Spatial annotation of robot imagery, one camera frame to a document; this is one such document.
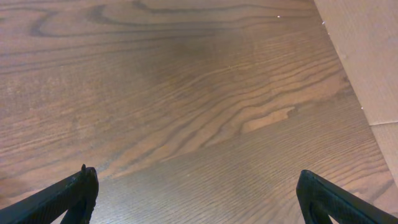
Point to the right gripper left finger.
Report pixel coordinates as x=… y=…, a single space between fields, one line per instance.
x=74 y=197

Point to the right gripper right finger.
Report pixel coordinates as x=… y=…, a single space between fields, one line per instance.
x=322 y=201

